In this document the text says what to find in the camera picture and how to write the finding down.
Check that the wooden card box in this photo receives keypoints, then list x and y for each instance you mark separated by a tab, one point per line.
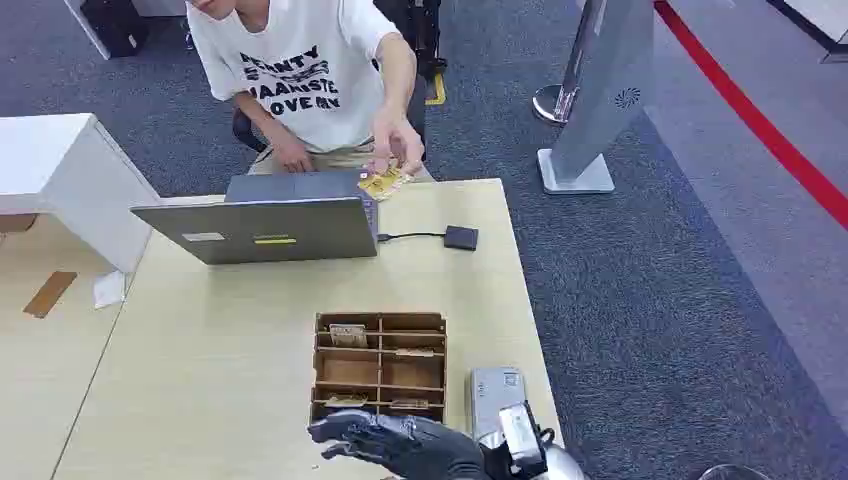
381	371

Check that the black office chair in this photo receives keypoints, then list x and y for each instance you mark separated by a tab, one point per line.
246	132

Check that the black machine with yellow base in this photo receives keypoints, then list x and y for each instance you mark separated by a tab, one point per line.
420	33

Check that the flat card in box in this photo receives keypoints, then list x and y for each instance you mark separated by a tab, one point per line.
344	401
409	403
415	353

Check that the black case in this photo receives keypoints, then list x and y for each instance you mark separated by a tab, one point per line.
116	26

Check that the white platform edge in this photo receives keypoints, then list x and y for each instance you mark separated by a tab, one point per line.
821	20

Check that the person's left hand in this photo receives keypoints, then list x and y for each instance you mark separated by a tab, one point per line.
397	139

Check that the white cabinet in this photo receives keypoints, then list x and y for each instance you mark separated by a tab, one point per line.
60	166

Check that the person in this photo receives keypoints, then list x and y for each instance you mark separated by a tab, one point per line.
298	99

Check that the silver card reader device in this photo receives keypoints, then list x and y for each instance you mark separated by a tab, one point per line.
493	394

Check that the small black adapter box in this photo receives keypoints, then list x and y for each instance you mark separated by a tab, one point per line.
461	238

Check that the yellow card bundle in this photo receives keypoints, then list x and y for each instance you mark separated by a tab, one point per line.
383	184

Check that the brown wooden strip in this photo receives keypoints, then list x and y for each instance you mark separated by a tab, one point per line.
50	294

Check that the upright card with print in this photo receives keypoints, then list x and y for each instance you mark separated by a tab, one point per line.
348	336

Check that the round grey robot part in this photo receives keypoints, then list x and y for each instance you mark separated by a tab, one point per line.
732	473

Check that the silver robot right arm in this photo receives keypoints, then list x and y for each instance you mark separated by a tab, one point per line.
563	465

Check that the chrome stanchion post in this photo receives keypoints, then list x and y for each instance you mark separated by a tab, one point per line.
550	102

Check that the white paper slip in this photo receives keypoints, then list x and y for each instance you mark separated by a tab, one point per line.
109	290

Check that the grey kiosk stand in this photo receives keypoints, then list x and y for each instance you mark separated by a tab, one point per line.
603	86

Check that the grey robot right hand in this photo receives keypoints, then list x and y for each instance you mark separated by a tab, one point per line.
411	447

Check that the grey laptop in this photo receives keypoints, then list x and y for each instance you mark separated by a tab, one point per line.
265	228

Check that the person's right hand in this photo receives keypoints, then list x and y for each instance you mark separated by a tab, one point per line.
293	156

